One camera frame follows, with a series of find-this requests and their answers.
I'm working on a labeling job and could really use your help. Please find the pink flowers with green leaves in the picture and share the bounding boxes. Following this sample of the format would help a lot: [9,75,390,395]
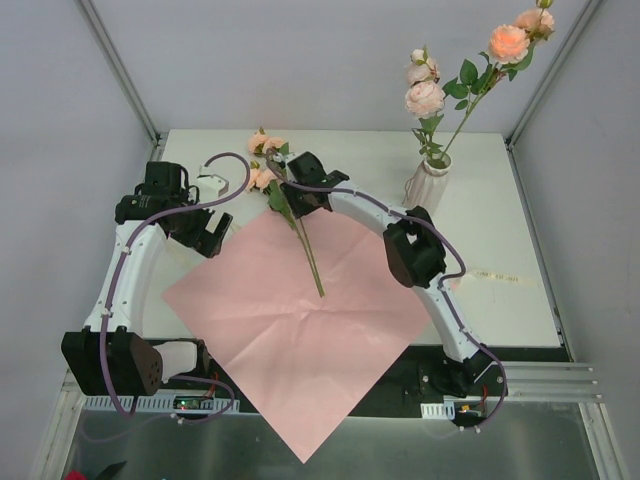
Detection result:
[246,126,325,298]

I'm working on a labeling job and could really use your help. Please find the pink paper wrapping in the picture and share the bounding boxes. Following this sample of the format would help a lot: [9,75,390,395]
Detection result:
[163,211,431,461]

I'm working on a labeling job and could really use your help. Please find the single pink rose stem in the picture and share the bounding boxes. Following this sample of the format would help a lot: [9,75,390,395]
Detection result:
[442,1,555,154]

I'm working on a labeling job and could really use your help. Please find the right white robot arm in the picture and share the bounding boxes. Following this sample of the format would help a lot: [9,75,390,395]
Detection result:
[267,152,492,398]

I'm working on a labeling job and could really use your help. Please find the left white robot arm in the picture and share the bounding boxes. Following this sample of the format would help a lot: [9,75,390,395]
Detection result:
[61,162,232,396]

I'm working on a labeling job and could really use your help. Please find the white ribbed ceramic vase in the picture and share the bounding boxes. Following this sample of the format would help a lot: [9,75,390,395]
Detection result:
[402,154,452,216]

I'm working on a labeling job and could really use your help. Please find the red object at bottom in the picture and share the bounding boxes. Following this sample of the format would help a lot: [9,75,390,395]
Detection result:
[63,470,87,480]

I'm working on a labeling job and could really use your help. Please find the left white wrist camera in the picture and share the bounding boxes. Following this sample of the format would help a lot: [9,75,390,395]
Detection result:
[196,164,229,199]

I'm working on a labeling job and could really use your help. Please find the left white cable duct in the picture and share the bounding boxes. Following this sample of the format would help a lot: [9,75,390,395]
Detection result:
[84,394,240,415]

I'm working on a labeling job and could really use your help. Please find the white cable duct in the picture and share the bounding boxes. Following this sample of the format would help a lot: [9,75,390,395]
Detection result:
[420,399,489,420]
[84,394,240,415]

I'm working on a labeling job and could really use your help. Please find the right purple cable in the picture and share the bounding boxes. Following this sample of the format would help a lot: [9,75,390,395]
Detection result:
[264,147,509,416]

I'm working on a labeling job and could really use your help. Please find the left aluminium frame post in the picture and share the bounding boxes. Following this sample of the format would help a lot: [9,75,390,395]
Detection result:
[74,0,163,149]

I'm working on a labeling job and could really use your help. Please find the aluminium frame post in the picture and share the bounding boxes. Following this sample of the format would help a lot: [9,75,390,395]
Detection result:
[74,0,163,149]
[503,0,604,150]

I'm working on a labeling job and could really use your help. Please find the right aluminium frame post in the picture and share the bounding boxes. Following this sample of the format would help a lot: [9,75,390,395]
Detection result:
[503,0,604,150]

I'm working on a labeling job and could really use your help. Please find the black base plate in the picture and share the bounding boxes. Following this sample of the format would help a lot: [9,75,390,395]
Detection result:
[152,338,571,417]

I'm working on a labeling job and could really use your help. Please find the right white cable duct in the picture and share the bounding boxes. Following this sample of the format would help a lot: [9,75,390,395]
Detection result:
[420,399,489,420]

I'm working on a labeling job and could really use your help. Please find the aluminium front rail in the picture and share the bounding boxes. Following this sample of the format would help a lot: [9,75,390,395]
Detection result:
[62,362,606,402]

